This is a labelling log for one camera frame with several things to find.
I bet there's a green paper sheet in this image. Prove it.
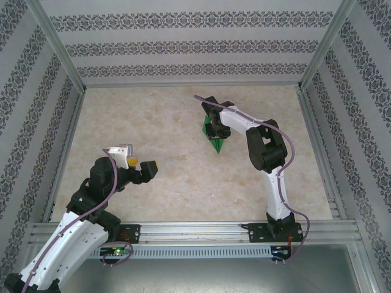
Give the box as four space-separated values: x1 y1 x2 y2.
203 117 227 155

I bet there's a controller board green light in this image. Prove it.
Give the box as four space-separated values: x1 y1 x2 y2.
100 247 126 258

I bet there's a controller board blue light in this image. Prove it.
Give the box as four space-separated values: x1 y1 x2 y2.
272 245 293 258

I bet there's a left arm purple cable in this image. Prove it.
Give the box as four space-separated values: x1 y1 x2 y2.
21 148 134 293

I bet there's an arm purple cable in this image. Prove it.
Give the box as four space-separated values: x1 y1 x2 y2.
194 94 310 266
21 148 134 293

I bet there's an aluminium back rail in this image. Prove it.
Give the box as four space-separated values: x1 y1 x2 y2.
82 80 302 90

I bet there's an aluminium side rail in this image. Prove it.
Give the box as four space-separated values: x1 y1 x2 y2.
42 90 87 222
298 90 348 221

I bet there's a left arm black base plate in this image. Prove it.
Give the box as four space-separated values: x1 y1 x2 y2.
117 224 141 245

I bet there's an aluminium mounting rail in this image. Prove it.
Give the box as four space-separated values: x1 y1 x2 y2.
29 222 363 245

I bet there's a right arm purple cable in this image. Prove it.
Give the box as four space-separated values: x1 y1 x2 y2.
194 94 310 266

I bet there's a slotted grey cable duct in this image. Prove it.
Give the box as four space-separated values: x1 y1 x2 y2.
91 246 273 259

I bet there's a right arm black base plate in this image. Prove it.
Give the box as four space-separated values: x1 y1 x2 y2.
249 222 305 244

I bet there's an aluminium frame post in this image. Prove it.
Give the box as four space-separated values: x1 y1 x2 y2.
296 0 357 92
26 0 87 93

